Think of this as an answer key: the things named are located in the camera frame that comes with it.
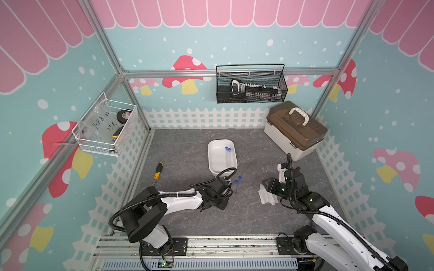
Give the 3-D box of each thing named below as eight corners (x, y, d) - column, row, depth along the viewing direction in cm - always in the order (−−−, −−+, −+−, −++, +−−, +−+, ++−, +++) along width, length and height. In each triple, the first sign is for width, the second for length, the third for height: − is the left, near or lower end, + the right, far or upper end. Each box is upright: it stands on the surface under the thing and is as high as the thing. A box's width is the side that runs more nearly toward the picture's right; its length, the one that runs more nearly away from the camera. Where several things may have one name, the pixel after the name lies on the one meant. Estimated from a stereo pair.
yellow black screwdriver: (153, 186, 95) (151, 184, 93) (159, 164, 104) (157, 162, 103) (158, 186, 95) (157, 184, 93) (164, 164, 104) (163, 162, 103)
